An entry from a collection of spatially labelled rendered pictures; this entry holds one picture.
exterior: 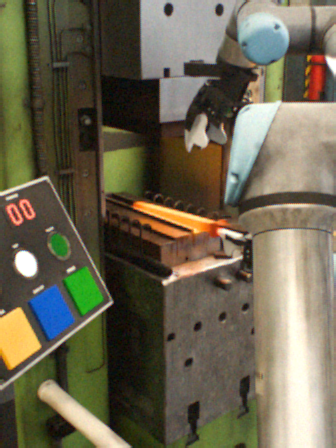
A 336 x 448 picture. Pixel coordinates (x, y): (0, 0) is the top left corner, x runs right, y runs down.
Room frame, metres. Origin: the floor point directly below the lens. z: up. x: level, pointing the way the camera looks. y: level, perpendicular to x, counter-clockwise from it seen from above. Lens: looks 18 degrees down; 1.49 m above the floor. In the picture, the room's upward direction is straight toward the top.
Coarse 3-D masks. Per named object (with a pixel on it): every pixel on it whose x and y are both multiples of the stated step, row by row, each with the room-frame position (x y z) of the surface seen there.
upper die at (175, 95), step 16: (112, 80) 1.54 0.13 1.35; (128, 80) 1.49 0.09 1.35; (144, 80) 1.44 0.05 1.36; (160, 80) 1.40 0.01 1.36; (176, 80) 1.43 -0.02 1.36; (192, 80) 1.46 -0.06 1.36; (112, 96) 1.54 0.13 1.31; (128, 96) 1.49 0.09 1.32; (144, 96) 1.44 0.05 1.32; (160, 96) 1.40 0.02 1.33; (176, 96) 1.43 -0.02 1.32; (192, 96) 1.46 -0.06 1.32; (112, 112) 1.54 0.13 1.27; (128, 112) 1.49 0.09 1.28; (144, 112) 1.44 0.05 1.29; (160, 112) 1.40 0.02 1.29; (176, 112) 1.43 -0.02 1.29
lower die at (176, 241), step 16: (112, 192) 1.80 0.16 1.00; (112, 208) 1.67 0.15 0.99; (128, 208) 1.66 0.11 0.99; (112, 224) 1.56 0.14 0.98; (160, 224) 1.53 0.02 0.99; (176, 224) 1.50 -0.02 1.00; (128, 240) 1.50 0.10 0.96; (144, 240) 1.45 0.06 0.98; (160, 240) 1.43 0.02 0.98; (176, 240) 1.43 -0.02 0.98; (192, 240) 1.47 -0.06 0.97; (208, 240) 1.50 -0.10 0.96; (160, 256) 1.40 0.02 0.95; (176, 256) 1.43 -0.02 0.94; (192, 256) 1.47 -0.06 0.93
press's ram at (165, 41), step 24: (120, 0) 1.42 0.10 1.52; (144, 0) 1.37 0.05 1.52; (168, 0) 1.42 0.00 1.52; (192, 0) 1.46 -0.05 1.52; (216, 0) 1.51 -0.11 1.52; (120, 24) 1.42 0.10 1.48; (144, 24) 1.37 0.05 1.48; (168, 24) 1.42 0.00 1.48; (192, 24) 1.46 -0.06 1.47; (216, 24) 1.51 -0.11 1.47; (120, 48) 1.42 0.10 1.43; (144, 48) 1.37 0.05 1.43; (168, 48) 1.42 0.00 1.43; (192, 48) 1.46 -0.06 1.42; (216, 48) 1.51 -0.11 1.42; (120, 72) 1.43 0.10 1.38; (144, 72) 1.37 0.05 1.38; (168, 72) 1.42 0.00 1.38
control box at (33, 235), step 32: (32, 192) 1.12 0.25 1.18; (0, 224) 1.02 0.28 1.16; (32, 224) 1.08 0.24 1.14; (64, 224) 1.14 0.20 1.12; (0, 256) 0.97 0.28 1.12; (32, 256) 1.03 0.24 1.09; (64, 256) 1.09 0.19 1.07; (0, 288) 0.93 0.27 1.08; (32, 288) 0.99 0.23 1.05; (64, 288) 1.04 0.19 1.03; (32, 320) 0.94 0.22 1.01; (0, 384) 0.83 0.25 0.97
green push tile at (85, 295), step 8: (80, 272) 1.09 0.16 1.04; (88, 272) 1.11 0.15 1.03; (64, 280) 1.05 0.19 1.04; (72, 280) 1.06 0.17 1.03; (80, 280) 1.08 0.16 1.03; (88, 280) 1.09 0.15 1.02; (72, 288) 1.05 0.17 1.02; (80, 288) 1.07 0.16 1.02; (88, 288) 1.08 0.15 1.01; (96, 288) 1.10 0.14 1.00; (72, 296) 1.04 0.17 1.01; (80, 296) 1.05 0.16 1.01; (88, 296) 1.07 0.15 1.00; (96, 296) 1.09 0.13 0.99; (80, 304) 1.04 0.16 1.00; (88, 304) 1.06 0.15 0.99; (96, 304) 1.07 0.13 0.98; (80, 312) 1.03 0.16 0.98
